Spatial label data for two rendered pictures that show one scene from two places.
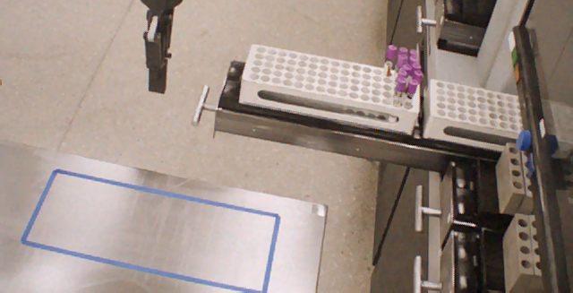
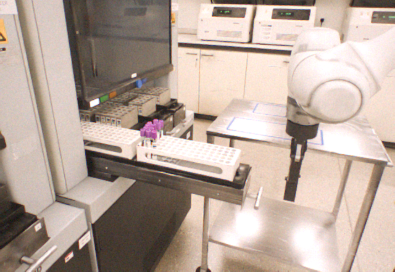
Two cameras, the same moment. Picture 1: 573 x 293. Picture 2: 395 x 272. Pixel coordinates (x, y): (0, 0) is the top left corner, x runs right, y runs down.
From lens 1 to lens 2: 1.78 m
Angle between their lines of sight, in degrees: 111
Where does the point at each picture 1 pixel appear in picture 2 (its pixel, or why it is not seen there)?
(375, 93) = (166, 144)
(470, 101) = (116, 135)
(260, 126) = not seen: hidden behind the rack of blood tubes
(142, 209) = (279, 133)
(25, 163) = (338, 147)
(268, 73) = (224, 155)
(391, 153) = not seen: hidden behind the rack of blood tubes
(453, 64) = (54, 222)
